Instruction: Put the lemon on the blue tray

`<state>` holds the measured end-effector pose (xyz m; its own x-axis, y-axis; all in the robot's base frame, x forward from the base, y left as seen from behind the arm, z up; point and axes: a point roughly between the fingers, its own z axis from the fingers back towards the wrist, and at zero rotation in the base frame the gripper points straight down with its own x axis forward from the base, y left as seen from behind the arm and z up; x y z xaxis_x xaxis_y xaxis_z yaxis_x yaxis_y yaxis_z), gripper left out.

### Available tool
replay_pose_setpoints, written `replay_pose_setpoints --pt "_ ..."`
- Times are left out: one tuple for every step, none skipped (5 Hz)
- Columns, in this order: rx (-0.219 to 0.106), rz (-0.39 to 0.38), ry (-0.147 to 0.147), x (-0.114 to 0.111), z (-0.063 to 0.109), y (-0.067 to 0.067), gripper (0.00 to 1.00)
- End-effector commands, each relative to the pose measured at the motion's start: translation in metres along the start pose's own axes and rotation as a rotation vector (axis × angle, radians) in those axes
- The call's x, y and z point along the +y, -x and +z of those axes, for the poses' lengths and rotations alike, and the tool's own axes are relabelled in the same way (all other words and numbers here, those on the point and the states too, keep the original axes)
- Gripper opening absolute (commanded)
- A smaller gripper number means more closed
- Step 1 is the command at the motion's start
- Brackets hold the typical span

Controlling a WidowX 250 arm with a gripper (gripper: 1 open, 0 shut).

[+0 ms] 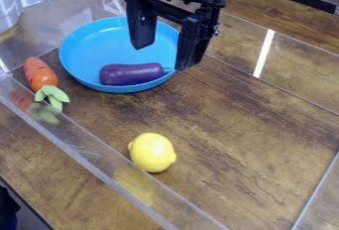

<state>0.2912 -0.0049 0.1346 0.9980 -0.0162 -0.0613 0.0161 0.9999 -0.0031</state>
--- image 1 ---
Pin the purple toy eggplant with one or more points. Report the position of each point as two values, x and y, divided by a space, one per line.
119 74

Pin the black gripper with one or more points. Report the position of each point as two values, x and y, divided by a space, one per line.
195 35

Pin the blue round tray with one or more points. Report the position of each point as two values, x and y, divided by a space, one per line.
100 43

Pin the orange toy carrot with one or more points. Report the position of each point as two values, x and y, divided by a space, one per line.
44 82

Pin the clear acrylic barrier wall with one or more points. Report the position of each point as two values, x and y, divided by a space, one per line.
251 117

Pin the yellow toy lemon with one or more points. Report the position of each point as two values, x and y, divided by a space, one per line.
151 152

